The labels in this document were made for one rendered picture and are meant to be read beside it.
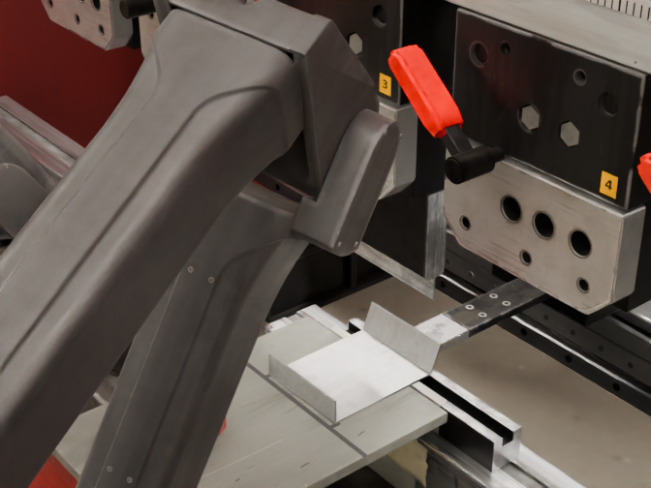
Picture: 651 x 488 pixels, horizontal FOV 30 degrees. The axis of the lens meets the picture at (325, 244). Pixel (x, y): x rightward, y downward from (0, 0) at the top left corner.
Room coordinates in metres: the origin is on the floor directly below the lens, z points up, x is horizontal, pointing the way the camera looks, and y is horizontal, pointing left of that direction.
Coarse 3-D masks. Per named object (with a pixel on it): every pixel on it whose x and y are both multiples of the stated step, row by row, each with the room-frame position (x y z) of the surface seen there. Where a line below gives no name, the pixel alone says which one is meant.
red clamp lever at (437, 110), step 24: (408, 48) 0.73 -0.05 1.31; (408, 72) 0.72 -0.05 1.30; (432, 72) 0.72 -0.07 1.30; (408, 96) 0.72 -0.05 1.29; (432, 96) 0.71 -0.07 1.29; (432, 120) 0.70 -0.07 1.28; (456, 120) 0.70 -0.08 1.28; (456, 144) 0.69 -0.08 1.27; (456, 168) 0.68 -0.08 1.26; (480, 168) 0.68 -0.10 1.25
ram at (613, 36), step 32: (448, 0) 0.75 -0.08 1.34; (480, 0) 0.73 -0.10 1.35; (512, 0) 0.71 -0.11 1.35; (544, 0) 0.69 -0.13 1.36; (576, 0) 0.67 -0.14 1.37; (544, 32) 0.69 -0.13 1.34; (576, 32) 0.67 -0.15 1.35; (608, 32) 0.65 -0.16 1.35; (640, 32) 0.63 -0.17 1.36; (640, 64) 0.63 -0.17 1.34
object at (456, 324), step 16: (496, 272) 1.00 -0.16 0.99; (496, 288) 0.95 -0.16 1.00; (512, 288) 0.94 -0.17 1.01; (528, 288) 0.94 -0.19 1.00; (464, 304) 0.92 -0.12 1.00; (480, 304) 0.92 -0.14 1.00; (496, 304) 0.92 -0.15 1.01; (512, 304) 0.92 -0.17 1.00; (528, 304) 0.92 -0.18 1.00; (560, 304) 0.93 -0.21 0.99; (432, 320) 0.89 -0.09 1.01; (448, 320) 0.89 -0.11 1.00; (464, 320) 0.89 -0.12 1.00; (480, 320) 0.89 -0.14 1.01; (496, 320) 0.90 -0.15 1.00; (576, 320) 0.92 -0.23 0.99; (592, 320) 0.91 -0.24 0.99; (432, 336) 0.87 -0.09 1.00; (448, 336) 0.87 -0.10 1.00; (464, 336) 0.87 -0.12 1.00
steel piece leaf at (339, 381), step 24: (360, 336) 0.87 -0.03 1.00; (312, 360) 0.83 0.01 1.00; (336, 360) 0.83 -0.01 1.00; (360, 360) 0.83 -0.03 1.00; (384, 360) 0.83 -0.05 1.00; (408, 360) 0.83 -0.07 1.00; (288, 384) 0.80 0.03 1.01; (312, 384) 0.77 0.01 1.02; (336, 384) 0.80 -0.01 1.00; (360, 384) 0.80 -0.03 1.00; (384, 384) 0.80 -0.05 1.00; (408, 384) 0.80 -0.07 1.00; (336, 408) 0.77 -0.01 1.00; (360, 408) 0.77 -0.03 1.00
